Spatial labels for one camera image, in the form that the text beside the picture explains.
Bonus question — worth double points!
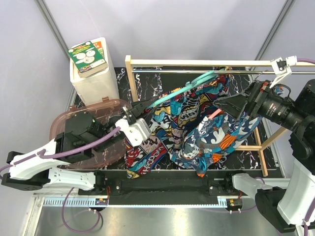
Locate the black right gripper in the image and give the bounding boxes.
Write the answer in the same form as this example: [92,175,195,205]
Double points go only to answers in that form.
[213,76,310,129]

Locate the pink foam hanger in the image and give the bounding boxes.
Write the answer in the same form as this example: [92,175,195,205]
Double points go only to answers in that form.
[208,109,221,119]

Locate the comic print shorts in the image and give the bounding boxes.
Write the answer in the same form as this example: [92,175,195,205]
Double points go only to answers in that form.
[126,74,232,179]

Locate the blue orange patterned shorts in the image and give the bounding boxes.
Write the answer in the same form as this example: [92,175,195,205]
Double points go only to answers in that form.
[170,113,262,177]

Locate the teal plastic hanger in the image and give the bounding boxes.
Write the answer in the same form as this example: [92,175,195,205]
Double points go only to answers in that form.
[146,70,216,109]

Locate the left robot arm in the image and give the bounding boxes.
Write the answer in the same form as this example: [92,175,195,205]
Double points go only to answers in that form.
[0,97,156,195]

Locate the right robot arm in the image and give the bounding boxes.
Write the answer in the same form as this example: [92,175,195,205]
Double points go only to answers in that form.
[214,79,315,233]

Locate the black marble pattern mat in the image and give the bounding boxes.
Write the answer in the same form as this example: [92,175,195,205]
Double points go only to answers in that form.
[73,66,286,173]

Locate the white rectangular bin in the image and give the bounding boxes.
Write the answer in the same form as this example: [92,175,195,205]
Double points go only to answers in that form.
[69,37,120,105]

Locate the brown translucent plastic basket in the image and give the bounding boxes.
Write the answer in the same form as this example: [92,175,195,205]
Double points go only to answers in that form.
[49,97,131,170]

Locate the green box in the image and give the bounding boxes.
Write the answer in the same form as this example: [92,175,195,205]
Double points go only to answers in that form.
[68,41,108,77]

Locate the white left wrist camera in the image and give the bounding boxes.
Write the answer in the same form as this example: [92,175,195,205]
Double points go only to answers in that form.
[115,118,152,147]

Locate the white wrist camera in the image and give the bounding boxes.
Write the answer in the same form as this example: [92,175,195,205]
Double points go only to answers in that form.
[269,56,297,88]
[115,118,152,147]

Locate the wooden clothes rack frame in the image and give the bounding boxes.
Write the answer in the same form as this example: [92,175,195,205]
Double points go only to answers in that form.
[125,55,315,177]

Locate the chrome rack rail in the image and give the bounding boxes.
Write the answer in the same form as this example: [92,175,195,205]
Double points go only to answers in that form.
[132,70,315,75]

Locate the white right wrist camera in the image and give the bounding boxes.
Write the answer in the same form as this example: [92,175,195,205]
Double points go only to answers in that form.
[269,56,297,88]

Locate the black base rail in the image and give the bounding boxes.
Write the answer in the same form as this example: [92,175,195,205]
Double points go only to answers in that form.
[78,170,240,206]

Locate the purple floor cable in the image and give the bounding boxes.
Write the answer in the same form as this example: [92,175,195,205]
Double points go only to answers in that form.
[61,187,103,234]

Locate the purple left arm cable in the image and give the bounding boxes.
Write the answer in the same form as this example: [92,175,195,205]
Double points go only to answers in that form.
[0,126,121,177]

